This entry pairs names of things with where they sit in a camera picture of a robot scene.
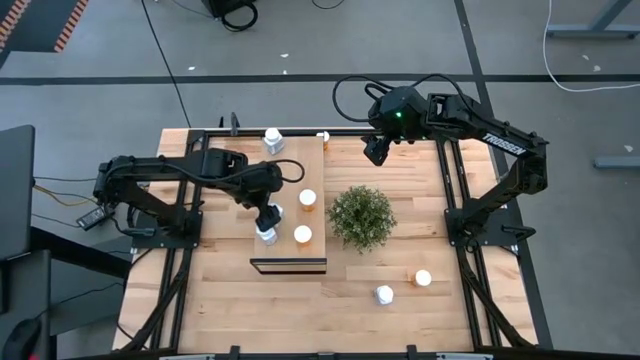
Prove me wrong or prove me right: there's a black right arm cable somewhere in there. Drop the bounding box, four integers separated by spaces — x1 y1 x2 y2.
331 73 481 124

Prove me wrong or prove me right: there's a yellow cable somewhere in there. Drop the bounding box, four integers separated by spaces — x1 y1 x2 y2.
32 183 104 207

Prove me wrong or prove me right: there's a black aluminium table frame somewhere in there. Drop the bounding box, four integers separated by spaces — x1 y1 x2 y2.
119 127 539 360

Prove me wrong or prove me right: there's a white floor cable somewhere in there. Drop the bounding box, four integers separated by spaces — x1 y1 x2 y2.
542 0 640 94

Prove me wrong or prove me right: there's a black coiled cable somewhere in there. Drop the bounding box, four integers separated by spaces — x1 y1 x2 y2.
219 2 260 33

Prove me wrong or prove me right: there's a black computer mouse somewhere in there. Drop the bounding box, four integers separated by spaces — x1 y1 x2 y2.
2 317 44 360

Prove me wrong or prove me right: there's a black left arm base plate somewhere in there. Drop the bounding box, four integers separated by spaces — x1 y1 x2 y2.
130 209 204 250

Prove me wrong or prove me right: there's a black flat monitor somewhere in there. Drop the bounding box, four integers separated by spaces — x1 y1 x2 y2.
0 124 36 261

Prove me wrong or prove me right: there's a black power adapter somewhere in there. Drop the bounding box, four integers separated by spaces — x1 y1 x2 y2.
75 203 114 232

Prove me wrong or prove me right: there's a grey metal foot bar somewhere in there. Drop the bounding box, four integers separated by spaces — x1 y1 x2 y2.
593 156 640 169

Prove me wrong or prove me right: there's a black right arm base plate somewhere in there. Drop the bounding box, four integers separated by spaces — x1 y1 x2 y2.
444 207 521 247

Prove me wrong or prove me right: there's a black equipment box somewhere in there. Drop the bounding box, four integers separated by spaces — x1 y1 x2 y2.
202 0 259 19

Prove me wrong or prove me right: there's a green plant in black pot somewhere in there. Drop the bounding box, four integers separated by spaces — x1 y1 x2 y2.
325 184 399 255

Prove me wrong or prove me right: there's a wooden shelf with black frame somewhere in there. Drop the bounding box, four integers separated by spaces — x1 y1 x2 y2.
248 134 329 275

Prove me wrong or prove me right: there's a dark desk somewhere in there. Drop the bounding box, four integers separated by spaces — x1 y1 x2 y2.
0 227 134 360

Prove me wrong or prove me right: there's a black mat with orange stripes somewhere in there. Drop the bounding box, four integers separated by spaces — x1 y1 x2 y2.
0 0 90 55

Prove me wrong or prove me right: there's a thin black floor cable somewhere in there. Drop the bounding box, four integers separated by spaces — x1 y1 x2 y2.
139 0 194 129

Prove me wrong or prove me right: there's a grey metal table leg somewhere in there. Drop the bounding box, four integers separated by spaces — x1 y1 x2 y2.
546 0 640 40

